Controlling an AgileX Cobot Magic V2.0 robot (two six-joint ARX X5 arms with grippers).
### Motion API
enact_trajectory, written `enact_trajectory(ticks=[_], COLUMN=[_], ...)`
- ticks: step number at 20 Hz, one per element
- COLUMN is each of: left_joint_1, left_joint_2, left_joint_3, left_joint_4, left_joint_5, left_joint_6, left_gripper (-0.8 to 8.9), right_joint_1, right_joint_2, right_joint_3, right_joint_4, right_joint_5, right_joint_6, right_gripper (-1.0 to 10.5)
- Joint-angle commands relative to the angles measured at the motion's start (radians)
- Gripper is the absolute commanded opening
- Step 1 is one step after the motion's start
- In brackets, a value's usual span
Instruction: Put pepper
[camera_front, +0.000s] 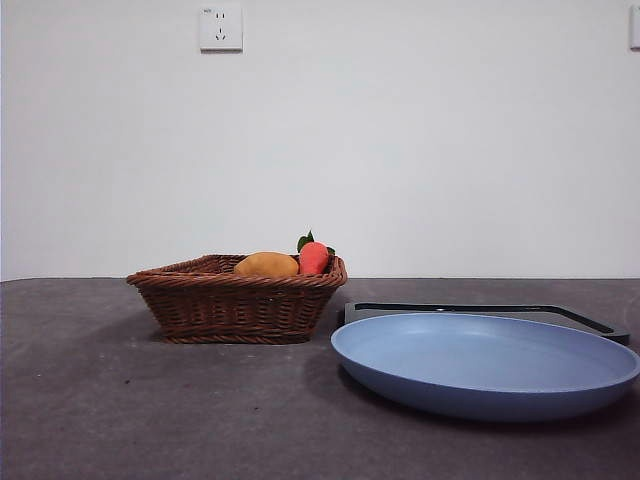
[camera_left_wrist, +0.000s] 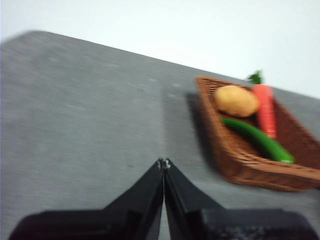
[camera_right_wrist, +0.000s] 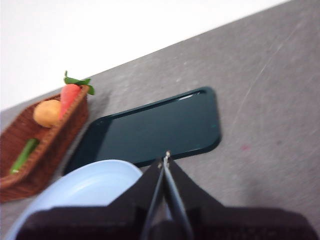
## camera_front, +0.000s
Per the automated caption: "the blue round plate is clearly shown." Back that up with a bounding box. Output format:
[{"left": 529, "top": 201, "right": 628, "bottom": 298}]
[{"left": 330, "top": 312, "right": 640, "bottom": 410}]

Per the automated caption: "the orange carrot with green leaves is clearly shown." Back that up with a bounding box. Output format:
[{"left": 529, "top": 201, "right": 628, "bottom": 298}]
[{"left": 296, "top": 230, "right": 337, "bottom": 276}]

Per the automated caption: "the yellow-brown potato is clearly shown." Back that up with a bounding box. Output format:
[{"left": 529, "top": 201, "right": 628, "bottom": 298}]
[{"left": 233, "top": 251, "right": 301, "bottom": 277}]

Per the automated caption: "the brown wicker basket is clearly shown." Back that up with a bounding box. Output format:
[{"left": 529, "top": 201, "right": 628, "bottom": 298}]
[{"left": 126, "top": 253, "right": 348, "bottom": 345}]

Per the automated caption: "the black flat tray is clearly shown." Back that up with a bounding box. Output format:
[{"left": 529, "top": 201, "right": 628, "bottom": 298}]
[{"left": 343, "top": 301, "right": 631, "bottom": 346}]

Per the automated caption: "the white wall socket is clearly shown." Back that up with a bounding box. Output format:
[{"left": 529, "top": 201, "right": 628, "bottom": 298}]
[{"left": 199, "top": 5, "right": 245, "bottom": 54}]

